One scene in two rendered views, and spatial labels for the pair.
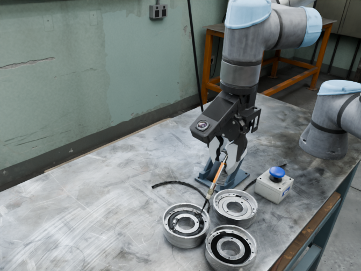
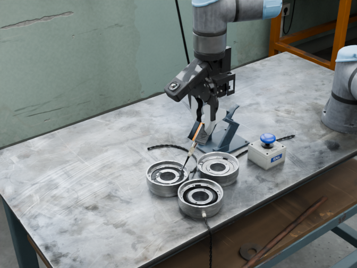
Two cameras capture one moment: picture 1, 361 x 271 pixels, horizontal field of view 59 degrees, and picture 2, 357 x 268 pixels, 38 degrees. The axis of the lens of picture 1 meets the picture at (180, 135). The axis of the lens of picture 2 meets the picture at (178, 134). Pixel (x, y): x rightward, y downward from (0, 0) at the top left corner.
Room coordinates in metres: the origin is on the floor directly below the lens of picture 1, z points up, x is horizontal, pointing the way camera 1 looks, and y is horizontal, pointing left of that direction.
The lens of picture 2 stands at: (-0.47, -0.27, 1.57)
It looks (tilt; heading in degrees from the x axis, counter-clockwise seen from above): 32 degrees down; 12
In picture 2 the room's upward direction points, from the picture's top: 1 degrees counter-clockwise
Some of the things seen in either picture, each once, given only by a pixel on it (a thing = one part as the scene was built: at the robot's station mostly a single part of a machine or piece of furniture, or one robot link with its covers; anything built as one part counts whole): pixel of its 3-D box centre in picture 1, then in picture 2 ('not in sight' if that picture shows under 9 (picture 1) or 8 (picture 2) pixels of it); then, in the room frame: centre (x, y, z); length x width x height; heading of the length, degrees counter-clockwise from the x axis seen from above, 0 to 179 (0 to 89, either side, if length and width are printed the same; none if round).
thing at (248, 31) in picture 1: (247, 30); (211, 6); (0.60, -0.11, 1.23); 0.09 x 0.08 x 0.11; 115
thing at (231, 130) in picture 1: (236, 108); (211, 73); (0.61, -0.11, 1.07); 0.09 x 0.08 x 0.12; 140
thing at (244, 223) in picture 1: (234, 209); (217, 169); (0.57, -0.14, 0.82); 0.10 x 0.10 x 0.04
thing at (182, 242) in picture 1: (186, 226); (167, 178); (0.51, -0.02, 0.82); 0.10 x 0.10 x 0.04
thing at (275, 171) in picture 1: (275, 177); (267, 143); (0.67, -0.25, 0.85); 0.04 x 0.04 x 0.05
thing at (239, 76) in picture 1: (238, 71); (208, 40); (0.60, -0.11, 1.15); 0.08 x 0.08 x 0.05
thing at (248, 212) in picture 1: (234, 209); (217, 170); (0.57, -0.14, 0.82); 0.08 x 0.08 x 0.02
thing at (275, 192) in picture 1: (275, 184); (268, 151); (0.68, -0.26, 0.82); 0.08 x 0.07 x 0.05; 138
